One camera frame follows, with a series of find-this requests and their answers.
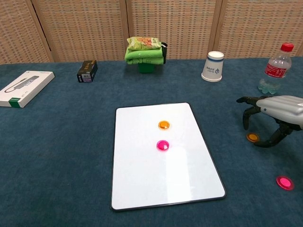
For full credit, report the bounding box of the folded green towel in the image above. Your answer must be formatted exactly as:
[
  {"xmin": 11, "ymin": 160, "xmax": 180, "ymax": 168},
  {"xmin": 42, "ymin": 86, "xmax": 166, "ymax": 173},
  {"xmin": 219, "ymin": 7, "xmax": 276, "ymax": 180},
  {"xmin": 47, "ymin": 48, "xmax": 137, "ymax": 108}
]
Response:
[{"xmin": 125, "ymin": 46, "xmax": 165, "ymax": 65}]

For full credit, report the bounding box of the white magnetic board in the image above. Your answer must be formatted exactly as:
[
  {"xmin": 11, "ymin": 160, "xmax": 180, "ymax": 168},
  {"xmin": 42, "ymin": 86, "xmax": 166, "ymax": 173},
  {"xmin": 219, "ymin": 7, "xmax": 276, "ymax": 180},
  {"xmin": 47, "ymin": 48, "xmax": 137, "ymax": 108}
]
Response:
[{"xmin": 110, "ymin": 102, "xmax": 227, "ymax": 212}]

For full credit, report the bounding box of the clear bottle red cap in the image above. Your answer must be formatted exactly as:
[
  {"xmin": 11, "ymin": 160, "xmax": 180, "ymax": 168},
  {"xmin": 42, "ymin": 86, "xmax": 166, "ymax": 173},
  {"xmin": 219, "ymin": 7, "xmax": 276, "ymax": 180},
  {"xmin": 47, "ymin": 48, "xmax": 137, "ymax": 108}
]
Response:
[{"xmin": 258, "ymin": 42, "xmax": 295, "ymax": 95}]

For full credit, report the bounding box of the teal table mat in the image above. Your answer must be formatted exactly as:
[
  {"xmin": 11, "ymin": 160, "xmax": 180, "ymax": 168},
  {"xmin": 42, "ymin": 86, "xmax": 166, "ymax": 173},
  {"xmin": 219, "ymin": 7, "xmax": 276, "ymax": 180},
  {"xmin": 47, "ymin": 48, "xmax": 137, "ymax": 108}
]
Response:
[{"xmin": 0, "ymin": 56, "xmax": 303, "ymax": 227}]

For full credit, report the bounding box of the upturned white paper cup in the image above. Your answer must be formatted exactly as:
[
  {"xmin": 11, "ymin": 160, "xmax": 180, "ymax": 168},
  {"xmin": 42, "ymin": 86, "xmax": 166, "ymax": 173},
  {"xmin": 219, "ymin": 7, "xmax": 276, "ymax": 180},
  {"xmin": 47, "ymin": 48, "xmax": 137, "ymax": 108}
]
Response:
[{"xmin": 201, "ymin": 51, "xmax": 224, "ymax": 83}]

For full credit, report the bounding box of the round pink magnet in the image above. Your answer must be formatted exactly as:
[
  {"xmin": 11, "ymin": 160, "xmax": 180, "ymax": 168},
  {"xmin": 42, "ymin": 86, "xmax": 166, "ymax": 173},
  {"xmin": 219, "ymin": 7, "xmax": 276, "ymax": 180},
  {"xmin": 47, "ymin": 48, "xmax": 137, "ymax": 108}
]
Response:
[
  {"xmin": 156, "ymin": 140, "xmax": 170, "ymax": 152},
  {"xmin": 276, "ymin": 175, "xmax": 295, "ymax": 191}
]

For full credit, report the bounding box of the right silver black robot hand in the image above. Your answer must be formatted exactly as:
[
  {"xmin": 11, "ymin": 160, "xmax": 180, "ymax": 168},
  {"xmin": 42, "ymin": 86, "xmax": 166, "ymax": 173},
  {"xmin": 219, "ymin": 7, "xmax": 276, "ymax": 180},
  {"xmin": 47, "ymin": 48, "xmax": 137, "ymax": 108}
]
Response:
[{"xmin": 236, "ymin": 95, "xmax": 303, "ymax": 148}]

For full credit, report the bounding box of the small black carton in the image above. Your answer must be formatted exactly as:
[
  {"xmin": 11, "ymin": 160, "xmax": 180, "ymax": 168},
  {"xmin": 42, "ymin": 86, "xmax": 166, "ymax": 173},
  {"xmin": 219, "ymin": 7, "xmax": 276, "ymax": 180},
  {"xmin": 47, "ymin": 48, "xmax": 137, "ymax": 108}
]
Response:
[{"xmin": 76, "ymin": 60, "xmax": 98, "ymax": 83}]

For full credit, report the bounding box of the white product box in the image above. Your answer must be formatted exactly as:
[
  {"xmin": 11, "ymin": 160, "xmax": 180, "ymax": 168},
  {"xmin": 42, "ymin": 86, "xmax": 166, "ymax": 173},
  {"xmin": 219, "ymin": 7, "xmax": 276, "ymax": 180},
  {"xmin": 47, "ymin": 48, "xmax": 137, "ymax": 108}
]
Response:
[{"xmin": 0, "ymin": 70, "xmax": 55, "ymax": 108}]

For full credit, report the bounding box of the woven folding screen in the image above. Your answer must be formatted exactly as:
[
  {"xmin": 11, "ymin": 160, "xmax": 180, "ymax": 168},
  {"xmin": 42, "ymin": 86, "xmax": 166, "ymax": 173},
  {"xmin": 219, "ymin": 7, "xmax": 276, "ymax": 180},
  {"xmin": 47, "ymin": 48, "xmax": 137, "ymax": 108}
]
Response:
[{"xmin": 0, "ymin": 0, "xmax": 303, "ymax": 65}]

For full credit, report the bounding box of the green snack bag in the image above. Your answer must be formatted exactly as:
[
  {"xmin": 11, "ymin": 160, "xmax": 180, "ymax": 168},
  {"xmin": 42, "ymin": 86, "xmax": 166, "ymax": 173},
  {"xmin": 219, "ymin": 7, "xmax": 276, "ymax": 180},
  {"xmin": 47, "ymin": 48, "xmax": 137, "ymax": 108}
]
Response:
[{"xmin": 126, "ymin": 36, "xmax": 162, "ymax": 51}]

